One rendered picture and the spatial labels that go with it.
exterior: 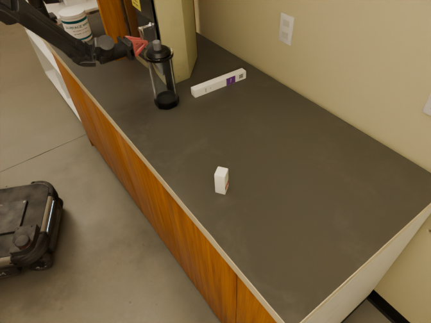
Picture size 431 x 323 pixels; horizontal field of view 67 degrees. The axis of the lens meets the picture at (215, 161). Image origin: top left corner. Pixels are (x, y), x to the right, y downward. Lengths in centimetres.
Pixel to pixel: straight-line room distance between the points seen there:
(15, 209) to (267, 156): 154
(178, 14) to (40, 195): 137
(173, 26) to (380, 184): 95
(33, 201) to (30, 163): 69
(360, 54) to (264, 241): 71
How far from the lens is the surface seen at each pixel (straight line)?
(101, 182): 247
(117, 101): 148
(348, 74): 131
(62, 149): 285
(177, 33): 144
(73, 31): 201
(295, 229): 98
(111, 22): 171
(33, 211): 217
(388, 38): 119
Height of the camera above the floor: 175
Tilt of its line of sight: 46 degrees down
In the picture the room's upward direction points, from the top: 3 degrees counter-clockwise
